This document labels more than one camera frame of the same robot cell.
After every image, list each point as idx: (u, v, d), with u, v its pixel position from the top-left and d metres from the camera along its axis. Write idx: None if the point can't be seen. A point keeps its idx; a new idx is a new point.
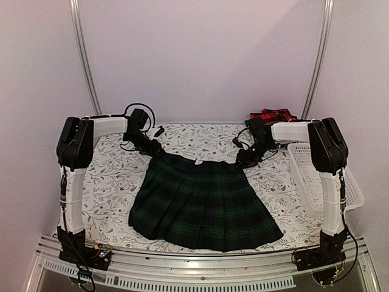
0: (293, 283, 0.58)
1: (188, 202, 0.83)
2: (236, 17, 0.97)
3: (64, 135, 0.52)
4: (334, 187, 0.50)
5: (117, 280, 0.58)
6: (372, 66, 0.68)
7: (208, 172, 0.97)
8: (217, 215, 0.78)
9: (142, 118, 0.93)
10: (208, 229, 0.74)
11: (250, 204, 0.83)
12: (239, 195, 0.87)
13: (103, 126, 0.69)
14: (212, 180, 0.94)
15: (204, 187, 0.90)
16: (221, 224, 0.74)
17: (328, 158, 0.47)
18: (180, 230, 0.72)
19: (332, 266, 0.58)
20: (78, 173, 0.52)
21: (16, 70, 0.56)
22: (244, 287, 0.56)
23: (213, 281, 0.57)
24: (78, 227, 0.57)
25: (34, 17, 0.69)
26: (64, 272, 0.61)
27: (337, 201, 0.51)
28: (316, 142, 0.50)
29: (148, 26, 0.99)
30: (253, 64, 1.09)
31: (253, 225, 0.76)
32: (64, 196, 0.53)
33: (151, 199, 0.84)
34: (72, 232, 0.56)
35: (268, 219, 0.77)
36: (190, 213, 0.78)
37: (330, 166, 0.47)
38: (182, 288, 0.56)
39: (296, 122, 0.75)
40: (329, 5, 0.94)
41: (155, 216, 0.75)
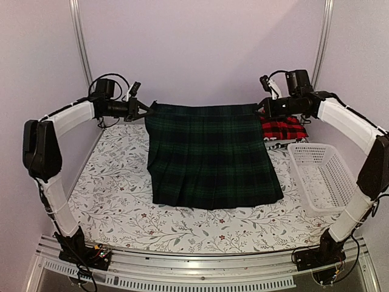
0: (293, 283, 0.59)
1: (202, 162, 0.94)
2: (237, 17, 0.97)
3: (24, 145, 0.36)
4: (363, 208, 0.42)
5: (117, 280, 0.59)
6: (372, 66, 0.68)
7: (216, 121, 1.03)
8: (228, 171, 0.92)
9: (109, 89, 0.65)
10: (220, 190, 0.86)
11: (258, 163, 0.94)
12: (248, 151, 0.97)
13: (69, 118, 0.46)
14: (220, 130, 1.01)
15: (214, 140, 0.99)
16: (231, 182, 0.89)
17: (378, 185, 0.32)
18: (199, 192, 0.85)
19: (332, 266, 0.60)
20: (53, 182, 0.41)
21: (14, 69, 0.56)
22: (244, 287, 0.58)
23: (213, 281, 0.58)
24: (74, 229, 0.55)
25: (34, 17, 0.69)
26: (64, 272, 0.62)
27: (358, 219, 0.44)
28: (374, 160, 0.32)
29: (148, 25, 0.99)
30: (253, 64, 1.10)
31: (258, 185, 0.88)
32: (48, 208, 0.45)
33: (169, 168, 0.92)
34: (69, 235, 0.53)
35: (272, 182, 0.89)
36: (205, 179, 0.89)
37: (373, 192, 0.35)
38: (182, 288, 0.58)
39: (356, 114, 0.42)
40: (329, 5, 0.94)
41: (177, 185, 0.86)
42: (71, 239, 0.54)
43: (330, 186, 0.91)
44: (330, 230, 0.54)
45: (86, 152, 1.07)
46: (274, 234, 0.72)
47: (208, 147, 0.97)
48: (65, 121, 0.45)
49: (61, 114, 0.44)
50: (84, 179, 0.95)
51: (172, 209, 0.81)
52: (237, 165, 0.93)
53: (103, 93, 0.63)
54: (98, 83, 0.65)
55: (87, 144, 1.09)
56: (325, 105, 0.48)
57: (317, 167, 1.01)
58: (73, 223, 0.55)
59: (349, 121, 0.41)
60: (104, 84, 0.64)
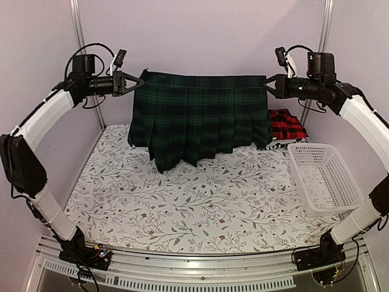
0: (293, 283, 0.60)
1: (203, 129, 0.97)
2: (237, 17, 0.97)
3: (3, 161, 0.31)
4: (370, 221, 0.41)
5: (117, 280, 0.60)
6: (372, 65, 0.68)
7: (217, 91, 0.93)
8: (228, 133, 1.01)
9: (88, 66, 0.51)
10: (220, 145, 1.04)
11: (258, 125, 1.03)
12: (249, 117, 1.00)
13: (43, 123, 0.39)
14: (225, 100, 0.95)
15: (217, 111, 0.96)
16: (230, 139, 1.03)
17: None
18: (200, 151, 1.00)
19: (332, 266, 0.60)
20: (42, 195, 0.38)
21: (14, 70, 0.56)
22: (244, 287, 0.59)
23: (213, 281, 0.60)
24: (72, 232, 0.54)
25: (34, 19, 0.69)
26: (64, 272, 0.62)
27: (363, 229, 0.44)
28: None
29: (148, 25, 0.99)
30: (253, 63, 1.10)
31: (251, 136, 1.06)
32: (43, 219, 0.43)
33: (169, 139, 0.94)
34: (68, 238, 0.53)
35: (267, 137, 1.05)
36: (208, 138, 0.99)
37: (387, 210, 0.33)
38: (182, 288, 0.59)
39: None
40: (329, 5, 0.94)
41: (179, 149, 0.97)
42: (70, 240, 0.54)
43: (330, 186, 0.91)
44: (333, 232, 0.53)
45: (86, 152, 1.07)
46: (274, 234, 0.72)
47: (206, 120, 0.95)
48: (38, 128, 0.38)
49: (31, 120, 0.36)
50: (84, 179, 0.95)
51: (172, 209, 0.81)
52: (237, 126, 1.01)
53: (81, 73, 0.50)
54: (74, 61, 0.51)
55: (87, 144, 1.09)
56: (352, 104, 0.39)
57: (317, 167, 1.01)
58: (71, 226, 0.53)
59: (373, 127, 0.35)
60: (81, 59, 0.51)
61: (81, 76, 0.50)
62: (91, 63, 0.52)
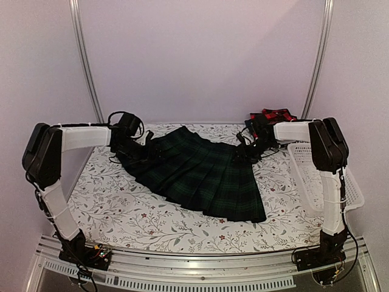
0: (293, 283, 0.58)
1: (194, 170, 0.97)
2: (237, 16, 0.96)
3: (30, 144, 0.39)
4: (335, 188, 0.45)
5: (117, 280, 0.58)
6: (372, 64, 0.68)
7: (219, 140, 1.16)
8: (214, 182, 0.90)
9: (130, 123, 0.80)
10: (205, 191, 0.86)
11: (246, 183, 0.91)
12: (239, 173, 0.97)
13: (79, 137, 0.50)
14: (221, 157, 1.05)
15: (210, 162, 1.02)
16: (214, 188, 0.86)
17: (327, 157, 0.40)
18: (181, 188, 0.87)
19: (332, 266, 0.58)
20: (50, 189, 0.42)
21: (14, 69, 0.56)
22: (244, 287, 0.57)
23: (213, 281, 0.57)
24: (73, 232, 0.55)
25: (34, 17, 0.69)
26: (65, 272, 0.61)
27: (337, 199, 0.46)
28: (316, 140, 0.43)
29: (148, 25, 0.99)
30: (253, 64, 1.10)
31: (240, 185, 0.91)
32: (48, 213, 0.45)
33: (151, 172, 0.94)
34: (69, 239, 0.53)
35: (253, 180, 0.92)
36: (196, 178, 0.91)
37: (330, 166, 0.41)
38: (182, 288, 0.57)
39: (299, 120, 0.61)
40: (329, 5, 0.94)
41: (163, 175, 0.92)
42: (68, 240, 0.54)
43: None
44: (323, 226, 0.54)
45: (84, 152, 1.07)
46: (273, 234, 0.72)
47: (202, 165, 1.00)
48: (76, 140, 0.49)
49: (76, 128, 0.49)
50: (84, 179, 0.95)
51: (173, 210, 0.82)
52: (225, 181, 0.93)
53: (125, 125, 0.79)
54: (124, 117, 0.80)
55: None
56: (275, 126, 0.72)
57: None
58: (73, 227, 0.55)
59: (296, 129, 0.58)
60: (130, 119, 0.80)
61: (123, 126, 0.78)
62: (135, 123, 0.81)
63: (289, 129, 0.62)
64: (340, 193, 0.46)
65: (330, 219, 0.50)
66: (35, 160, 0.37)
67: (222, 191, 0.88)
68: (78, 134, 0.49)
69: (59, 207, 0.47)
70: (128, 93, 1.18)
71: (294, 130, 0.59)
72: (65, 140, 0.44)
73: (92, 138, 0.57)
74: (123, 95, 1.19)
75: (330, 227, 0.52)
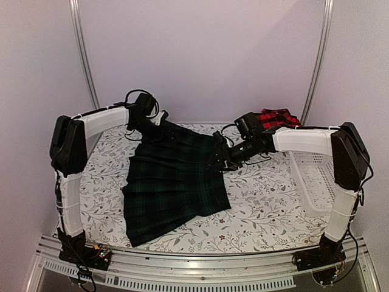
0: (293, 283, 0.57)
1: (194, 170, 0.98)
2: (237, 16, 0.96)
3: (55, 138, 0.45)
4: (352, 204, 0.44)
5: (117, 280, 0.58)
6: (372, 64, 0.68)
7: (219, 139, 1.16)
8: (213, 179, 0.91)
9: (148, 103, 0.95)
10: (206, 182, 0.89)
11: None
12: None
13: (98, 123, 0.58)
14: None
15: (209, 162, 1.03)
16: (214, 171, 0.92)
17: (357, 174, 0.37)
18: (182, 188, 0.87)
19: (332, 266, 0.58)
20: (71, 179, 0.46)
21: (13, 69, 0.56)
22: (244, 287, 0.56)
23: (213, 281, 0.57)
24: (77, 230, 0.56)
25: (34, 17, 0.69)
26: (64, 272, 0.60)
27: (349, 213, 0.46)
28: (341, 154, 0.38)
29: (148, 25, 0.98)
30: (253, 64, 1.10)
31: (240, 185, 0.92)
32: (59, 202, 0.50)
33: (152, 171, 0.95)
34: (70, 235, 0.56)
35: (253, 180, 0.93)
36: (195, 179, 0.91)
37: (355, 180, 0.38)
38: (182, 288, 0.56)
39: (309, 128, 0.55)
40: (329, 4, 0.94)
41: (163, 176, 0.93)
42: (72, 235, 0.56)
43: (330, 186, 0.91)
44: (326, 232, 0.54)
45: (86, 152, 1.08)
46: (273, 234, 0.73)
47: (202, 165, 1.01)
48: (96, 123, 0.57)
49: (95, 115, 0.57)
50: (83, 179, 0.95)
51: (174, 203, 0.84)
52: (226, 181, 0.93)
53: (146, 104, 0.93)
54: (143, 97, 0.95)
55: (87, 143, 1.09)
56: (275, 136, 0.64)
57: (318, 167, 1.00)
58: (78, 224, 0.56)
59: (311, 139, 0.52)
60: (146, 99, 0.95)
61: (146, 104, 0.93)
62: (151, 102, 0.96)
63: (294, 139, 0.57)
64: (354, 208, 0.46)
65: (337, 224, 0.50)
66: (62, 151, 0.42)
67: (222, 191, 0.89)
68: (99, 120, 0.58)
69: (75, 199, 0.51)
70: (127, 93, 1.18)
71: (304, 139, 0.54)
72: (87, 128, 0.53)
73: (113, 121, 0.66)
74: (123, 95, 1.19)
75: (336, 235, 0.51)
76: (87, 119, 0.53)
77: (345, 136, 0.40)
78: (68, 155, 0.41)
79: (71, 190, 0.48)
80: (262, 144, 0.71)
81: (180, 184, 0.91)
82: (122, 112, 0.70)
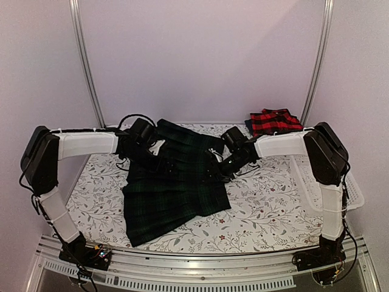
0: (293, 283, 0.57)
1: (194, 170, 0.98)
2: (237, 16, 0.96)
3: (28, 148, 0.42)
4: (338, 198, 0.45)
5: (117, 280, 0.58)
6: (372, 64, 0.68)
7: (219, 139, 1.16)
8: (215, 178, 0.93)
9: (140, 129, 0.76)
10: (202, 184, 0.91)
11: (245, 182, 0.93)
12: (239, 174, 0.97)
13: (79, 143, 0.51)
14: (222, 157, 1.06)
15: None
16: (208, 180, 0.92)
17: (333, 170, 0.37)
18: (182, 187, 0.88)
19: (332, 266, 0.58)
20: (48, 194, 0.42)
21: (13, 69, 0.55)
22: (244, 287, 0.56)
23: (213, 281, 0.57)
24: (72, 235, 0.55)
25: (34, 18, 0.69)
26: (65, 272, 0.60)
27: (339, 209, 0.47)
28: (316, 154, 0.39)
29: (147, 25, 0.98)
30: (253, 64, 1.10)
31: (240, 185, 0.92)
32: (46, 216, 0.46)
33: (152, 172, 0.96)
34: (67, 241, 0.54)
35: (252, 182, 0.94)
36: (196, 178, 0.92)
37: (334, 177, 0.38)
38: (182, 288, 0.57)
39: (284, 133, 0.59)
40: (329, 5, 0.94)
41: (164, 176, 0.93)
42: (68, 241, 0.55)
43: None
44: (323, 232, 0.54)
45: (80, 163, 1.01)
46: (273, 234, 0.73)
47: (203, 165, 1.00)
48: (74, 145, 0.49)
49: (76, 135, 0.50)
50: (84, 179, 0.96)
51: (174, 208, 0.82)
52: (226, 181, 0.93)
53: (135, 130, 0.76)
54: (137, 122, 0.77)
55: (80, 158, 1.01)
56: (256, 144, 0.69)
57: None
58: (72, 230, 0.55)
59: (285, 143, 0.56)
60: (142, 125, 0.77)
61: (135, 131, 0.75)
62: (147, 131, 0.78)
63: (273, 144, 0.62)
64: (341, 202, 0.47)
65: (330, 222, 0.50)
66: (30, 166, 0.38)
67: (222, 191, 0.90)
68: (78, 141, 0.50)
69: (59, 210, 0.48)
70: (128, 93, 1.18)
71: (280, 143, 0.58)
72: (62, 147, 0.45)
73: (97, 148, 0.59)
74: (123, 95, 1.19)
75: (332, 233, 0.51)
76: (64, 137, 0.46)
77: (319, 135, 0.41)
78: (33, 171, 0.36)
79: (51, 204, 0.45)
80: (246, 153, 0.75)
81: (179, 184, 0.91)
82: (110, 139, 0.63)
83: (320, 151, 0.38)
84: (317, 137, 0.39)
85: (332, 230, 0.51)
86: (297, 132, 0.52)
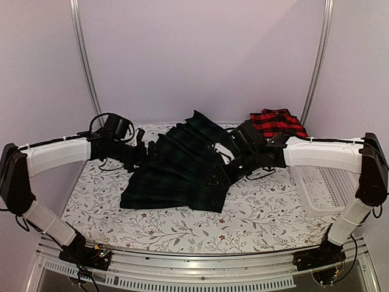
0: (293, 283, 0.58)
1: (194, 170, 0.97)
2: (237, 16, 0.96)
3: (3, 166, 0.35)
4: (364, 213, 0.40)
5: (117, 280, 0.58)
6: (372, 65, 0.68)
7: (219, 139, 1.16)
8: None
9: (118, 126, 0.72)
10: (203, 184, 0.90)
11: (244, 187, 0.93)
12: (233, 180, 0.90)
13: (50, 157, 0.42)
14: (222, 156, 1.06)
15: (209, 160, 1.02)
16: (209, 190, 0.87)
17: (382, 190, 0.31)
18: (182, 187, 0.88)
19: (332, 266, 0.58)
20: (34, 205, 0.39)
21: (12, 68, 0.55)
22: (244, 287, 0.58)
23: (213, 281, 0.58)
24: (69, 237, 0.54)
25: (34, 17, 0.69)
26: (64, 272, 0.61)
27: (358, 222, 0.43)
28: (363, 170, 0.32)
29: (146, 25, 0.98)
30: (253, 64, 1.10)
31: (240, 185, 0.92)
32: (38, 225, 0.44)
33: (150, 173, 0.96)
34: (65, 243, 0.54)
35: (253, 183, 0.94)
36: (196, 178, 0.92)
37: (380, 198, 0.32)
38: (182, 288, 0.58)
39: (329, 142, 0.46)
40: (329, 5, 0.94)
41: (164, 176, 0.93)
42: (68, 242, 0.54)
43: (330, 186, 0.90)
44: (329, 235, 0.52)
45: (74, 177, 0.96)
46: (273, 234, 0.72)
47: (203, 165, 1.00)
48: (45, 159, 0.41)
49: (45, 146, 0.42)
50: (83, 179, 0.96)
51: (172, 209, 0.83)
52: None
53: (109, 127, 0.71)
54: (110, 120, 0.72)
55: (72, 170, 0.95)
56: (287, 150, 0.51)
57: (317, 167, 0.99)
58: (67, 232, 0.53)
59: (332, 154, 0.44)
60: (116, 121, 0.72)
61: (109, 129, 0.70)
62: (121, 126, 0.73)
63: (310, 151, 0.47)
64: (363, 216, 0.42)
65: (342, 231, 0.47)
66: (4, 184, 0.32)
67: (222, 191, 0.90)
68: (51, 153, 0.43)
69: (45, 221, 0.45)
70: (127, 93, 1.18)
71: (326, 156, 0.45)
72: (33, 163, 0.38)
73: (73, 156, 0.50)
74: (123, 95, 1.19)
75: (339, 239, 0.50)
76: (33, 151, 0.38)
77: (372, 149, 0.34)
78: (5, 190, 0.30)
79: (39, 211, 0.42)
80: (270, 159, 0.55)
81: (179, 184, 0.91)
82: (82, 146, 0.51)
83: (378, 172, 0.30)
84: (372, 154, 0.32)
85: (340, 238, 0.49)
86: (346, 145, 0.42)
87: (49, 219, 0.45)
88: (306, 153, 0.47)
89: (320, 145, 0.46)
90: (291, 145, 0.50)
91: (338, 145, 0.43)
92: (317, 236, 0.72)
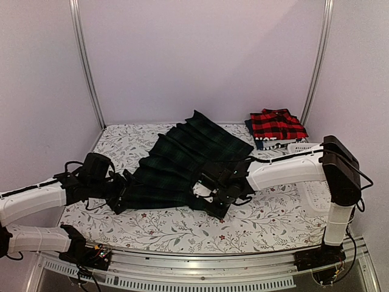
0: (293, 283, 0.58)
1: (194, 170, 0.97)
2: (236, 17, 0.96)
3: None
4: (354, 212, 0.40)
5: (117, 280, 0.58)
6: (372, 66, 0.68)
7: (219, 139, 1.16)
8: None
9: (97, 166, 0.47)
10: None
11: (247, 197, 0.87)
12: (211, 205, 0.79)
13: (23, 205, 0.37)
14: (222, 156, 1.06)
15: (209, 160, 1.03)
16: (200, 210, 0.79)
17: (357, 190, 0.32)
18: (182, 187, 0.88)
19: (332, 266, 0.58)
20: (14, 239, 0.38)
21: (12, 68, 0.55)
22: (244, 287, 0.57)
23: (213, 281, 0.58)
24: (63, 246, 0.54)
25: (34, 18, 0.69)
26: (64, 272, 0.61)
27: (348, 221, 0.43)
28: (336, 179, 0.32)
29: (146, 25, 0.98)
30: (253, 64, 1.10)
31: None
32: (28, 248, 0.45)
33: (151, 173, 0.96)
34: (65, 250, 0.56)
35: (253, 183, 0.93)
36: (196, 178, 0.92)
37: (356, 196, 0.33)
38: (182, 288, 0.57)
39: (289, 158, 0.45)
40: (329, 5, 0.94)
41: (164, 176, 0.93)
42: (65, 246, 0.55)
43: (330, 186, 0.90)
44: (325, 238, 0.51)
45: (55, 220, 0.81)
46: (273, 234, 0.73)
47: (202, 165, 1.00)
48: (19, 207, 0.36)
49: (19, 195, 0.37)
50: None
51: (172, 210, 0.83)
52: None
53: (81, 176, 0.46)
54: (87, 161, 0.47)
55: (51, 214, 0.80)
56: (250, 177, 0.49)
57: None
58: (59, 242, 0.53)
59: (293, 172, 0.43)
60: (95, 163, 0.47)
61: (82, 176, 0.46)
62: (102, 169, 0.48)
63: (273, 173, 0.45)
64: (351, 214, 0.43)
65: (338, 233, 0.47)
66: None
67: None
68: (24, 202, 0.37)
69: (31, 244, 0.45)
70: (127, 93, 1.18)
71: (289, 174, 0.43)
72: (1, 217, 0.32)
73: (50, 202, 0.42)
74: (123, 95, 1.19)
75: (336, 240, 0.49)
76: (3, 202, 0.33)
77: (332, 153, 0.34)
78: None
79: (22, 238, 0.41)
80: (237, 190, 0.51)
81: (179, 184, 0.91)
82: (56, 194, 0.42)
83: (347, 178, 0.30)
84: (332, 158, 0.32)
85: (335, 239, 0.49)
86: (304, 156, 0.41)
87: (35, 243, 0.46)
88: (271, 175, 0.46)
89: (281, 165, 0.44)
90: (253, 173, 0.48)
91: (295, 159, 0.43)
92: (316, 236, 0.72)
